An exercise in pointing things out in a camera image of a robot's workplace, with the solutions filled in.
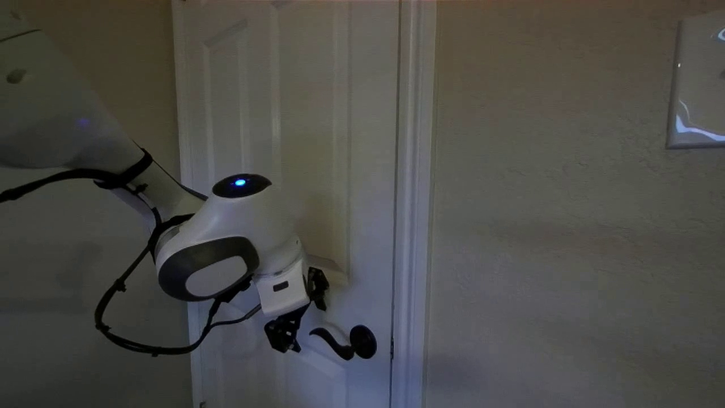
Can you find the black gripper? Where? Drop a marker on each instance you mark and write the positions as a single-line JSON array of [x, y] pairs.
[[286, 321]]

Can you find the white panel door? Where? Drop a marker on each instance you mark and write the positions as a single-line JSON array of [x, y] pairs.
[[331, 138]]

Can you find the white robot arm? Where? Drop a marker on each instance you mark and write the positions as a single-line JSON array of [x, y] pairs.
[[68, 115]]

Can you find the black door latch plate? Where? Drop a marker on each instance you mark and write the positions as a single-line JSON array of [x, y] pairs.
[[390, 347]]

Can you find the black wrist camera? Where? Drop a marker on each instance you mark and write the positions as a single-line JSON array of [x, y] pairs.
[[318, 286]]

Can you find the white door frame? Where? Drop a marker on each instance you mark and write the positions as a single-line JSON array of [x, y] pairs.
[[414, 190]]

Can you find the white wall switch plate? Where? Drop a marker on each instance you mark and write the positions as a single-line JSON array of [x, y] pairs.
[[699, 82]]

